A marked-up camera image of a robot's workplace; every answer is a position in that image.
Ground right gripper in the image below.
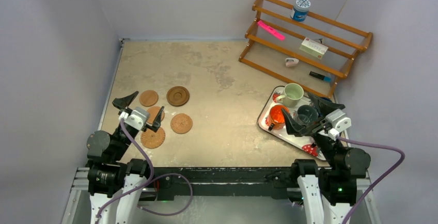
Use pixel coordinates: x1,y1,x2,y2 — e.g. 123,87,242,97
281,91,345,167

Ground dark brown wooden coaster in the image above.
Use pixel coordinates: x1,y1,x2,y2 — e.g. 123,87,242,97
166,86,190,106

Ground woven rattan coaster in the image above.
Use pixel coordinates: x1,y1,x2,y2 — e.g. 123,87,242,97
140,127,166,149
170,113,193,134

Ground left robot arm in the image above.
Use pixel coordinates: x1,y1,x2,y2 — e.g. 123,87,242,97
86,91,163,223

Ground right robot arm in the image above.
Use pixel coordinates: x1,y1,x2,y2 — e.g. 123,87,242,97
282,93,371,223

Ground dark grey mug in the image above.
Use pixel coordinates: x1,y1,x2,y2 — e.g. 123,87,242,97
293,105,319,125

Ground strawberry print tray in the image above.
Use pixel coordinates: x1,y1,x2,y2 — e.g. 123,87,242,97
257,85,346,162

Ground light green mug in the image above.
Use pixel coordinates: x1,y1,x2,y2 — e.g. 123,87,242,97
274,83,304,108

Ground orange mug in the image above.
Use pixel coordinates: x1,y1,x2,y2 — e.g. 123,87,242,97
265,105,290,131

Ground black blue marker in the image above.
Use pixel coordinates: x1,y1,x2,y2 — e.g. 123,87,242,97
309,71,332,83

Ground wooden tiered shelf rack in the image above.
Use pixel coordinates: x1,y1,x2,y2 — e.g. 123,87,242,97
239,0,373,98

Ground green white box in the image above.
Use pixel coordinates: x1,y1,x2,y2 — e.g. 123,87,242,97
299,37,328,59

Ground pink highlighter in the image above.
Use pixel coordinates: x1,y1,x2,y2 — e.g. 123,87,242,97
257,20,285,41

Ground blue white jar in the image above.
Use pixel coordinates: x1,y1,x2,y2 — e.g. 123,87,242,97
290,0,311,22

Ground black aluminium mounting rail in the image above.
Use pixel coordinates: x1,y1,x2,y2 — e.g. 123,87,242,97
61,166,381,224

